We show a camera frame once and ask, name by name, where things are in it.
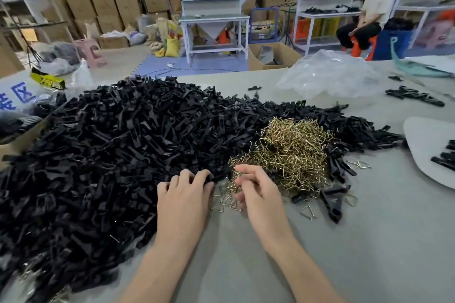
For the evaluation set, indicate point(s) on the person's left hand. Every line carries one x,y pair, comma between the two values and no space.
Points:
183,205

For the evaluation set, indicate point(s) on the person's right hand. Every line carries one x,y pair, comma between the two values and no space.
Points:
263,194

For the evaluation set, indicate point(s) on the person's left fingers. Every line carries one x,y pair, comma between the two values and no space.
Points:
188,178

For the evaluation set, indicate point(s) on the person's left forearm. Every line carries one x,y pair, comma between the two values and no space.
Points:
160,270

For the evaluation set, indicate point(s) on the person's right forearm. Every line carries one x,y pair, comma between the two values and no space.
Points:
302,267

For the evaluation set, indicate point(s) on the pile of black plastic clips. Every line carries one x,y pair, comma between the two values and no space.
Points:
142,164

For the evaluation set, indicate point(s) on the yellow sack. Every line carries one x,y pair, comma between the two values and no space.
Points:
171,45

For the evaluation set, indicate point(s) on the open cardboard box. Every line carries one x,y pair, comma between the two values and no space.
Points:
272,55

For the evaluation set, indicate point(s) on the pink plastic stool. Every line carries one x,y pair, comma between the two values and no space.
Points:
90,51

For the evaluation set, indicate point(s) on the yellow and black box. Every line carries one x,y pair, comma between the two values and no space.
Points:
48,79

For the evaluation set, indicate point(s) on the blue plastic crate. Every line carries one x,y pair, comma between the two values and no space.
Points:
263,24

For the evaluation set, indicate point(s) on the clear plastic bag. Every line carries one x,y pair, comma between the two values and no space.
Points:
328,72

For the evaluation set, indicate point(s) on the black tripod stand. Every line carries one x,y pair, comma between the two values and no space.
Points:
28,43

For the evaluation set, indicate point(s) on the orange plastic stool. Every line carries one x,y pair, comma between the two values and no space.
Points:
360,49

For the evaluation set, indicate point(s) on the row of assembled black clips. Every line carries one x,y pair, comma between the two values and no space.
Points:
414,95

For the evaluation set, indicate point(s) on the white plastic tray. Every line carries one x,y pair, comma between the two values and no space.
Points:
432,148

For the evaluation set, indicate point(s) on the blue fabric bag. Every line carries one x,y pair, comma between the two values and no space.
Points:
392,41

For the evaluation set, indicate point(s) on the assembled black clips on tray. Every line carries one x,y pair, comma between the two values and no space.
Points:
446,157

